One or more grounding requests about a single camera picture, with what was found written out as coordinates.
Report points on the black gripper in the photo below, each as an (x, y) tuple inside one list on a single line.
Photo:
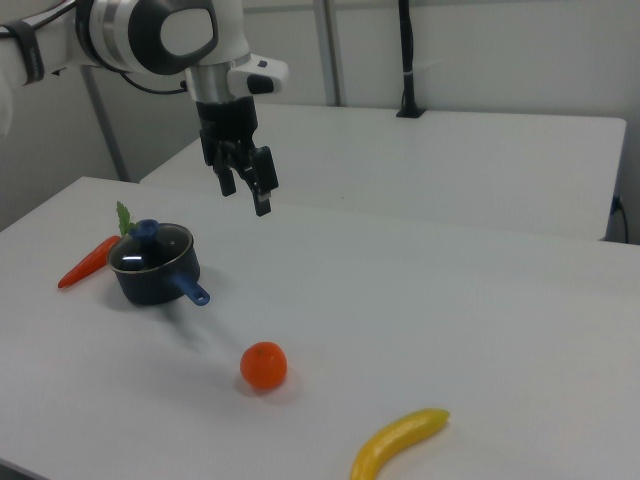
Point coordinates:
[(227, 125)]

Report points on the glass lid with blue knob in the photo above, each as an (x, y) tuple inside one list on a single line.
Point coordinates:
[(145, 231)]

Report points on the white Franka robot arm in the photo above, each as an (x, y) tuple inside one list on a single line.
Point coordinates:
[(150, 30)]

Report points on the dark blue saucepan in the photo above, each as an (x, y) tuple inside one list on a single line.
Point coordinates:
[(150, 290)]

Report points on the toy carrot with green leaves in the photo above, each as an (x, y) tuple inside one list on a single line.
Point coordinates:
[(87, 265)]

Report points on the toy orange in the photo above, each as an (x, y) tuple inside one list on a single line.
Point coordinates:
[(263, 366)]

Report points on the toy yellow banana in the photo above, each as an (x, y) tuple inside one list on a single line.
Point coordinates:
[(395, 435)]

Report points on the grey metal frame post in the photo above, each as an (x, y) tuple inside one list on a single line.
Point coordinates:
[(107, 130), (334, 50)]

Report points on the black camera pole with white band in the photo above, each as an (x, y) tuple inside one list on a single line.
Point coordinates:
[(409, 50)]

